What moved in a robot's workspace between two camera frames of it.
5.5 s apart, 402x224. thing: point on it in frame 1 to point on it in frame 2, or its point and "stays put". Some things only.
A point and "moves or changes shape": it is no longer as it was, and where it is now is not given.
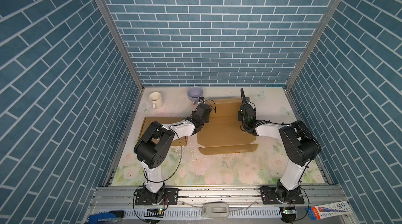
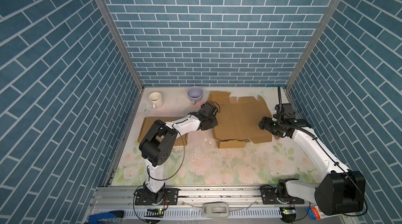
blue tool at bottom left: x=104 y=218 stays put
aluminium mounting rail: x=218 y=198 stays put
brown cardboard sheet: x=222 y=134 moves or changes shape
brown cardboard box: x=179 y=141 stays put
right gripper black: x=239 y=115 to x=265 y=123
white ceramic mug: x=155 y=97 stays put
